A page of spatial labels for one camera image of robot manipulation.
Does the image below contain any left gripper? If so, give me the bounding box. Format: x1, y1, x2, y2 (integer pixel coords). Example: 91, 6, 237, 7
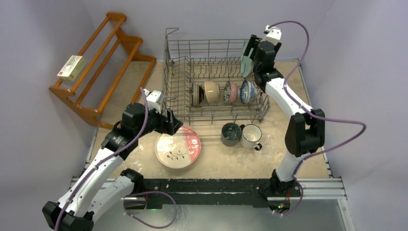
135, 103, 182, 138

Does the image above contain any teal floral plate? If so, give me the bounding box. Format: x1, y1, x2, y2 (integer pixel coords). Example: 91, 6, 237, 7
240, 40, 254, 77

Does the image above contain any blue white pattern bowl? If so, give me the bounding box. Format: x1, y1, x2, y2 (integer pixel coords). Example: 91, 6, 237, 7
240, 80, 257, 104

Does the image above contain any brown floral pattern bowl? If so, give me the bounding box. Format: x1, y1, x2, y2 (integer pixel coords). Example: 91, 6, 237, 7
224, 81, 239, 104

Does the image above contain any dark green mug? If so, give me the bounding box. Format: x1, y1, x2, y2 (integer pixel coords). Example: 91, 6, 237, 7
220, 123, 245, 147

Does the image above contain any white ribbed mug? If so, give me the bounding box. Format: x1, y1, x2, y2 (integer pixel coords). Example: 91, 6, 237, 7
240, 124, 263, 151

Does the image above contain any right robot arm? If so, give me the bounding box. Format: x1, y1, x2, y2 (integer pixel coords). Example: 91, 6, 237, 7
243, 35, 325, 196

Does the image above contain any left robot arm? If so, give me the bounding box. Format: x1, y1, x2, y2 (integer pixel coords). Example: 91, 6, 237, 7
42, 103, 183, 231

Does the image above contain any wooden shelf rack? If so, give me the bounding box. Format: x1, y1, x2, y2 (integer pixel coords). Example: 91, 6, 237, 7
49, 12, 156, 129

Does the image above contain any small cardboard box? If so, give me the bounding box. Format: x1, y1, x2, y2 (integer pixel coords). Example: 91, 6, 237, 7
57, 55, 87, 82

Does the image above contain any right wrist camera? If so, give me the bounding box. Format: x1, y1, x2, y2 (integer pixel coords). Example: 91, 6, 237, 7
261, 25, 282, 45

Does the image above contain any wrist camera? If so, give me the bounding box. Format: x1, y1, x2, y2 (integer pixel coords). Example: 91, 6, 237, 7
261, 25, 282, 45
143, 89, 165, 113

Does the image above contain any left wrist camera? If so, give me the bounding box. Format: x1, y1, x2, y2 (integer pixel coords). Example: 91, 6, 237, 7
143, 89, 165, 113

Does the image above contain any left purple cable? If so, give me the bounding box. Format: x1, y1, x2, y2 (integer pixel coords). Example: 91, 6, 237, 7
53, 87, 149, 231

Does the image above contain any grey wire dish rack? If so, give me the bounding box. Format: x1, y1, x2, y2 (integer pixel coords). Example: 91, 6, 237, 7
163, 27, 270, 125

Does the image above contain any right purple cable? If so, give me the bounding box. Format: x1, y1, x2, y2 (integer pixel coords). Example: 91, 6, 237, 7
266, 20, 367, 218

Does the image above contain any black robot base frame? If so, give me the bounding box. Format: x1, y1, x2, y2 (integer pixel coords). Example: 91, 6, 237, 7
120, 168, 301, 212

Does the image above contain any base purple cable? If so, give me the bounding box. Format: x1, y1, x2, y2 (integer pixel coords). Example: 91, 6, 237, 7
123, 191, 177, 230

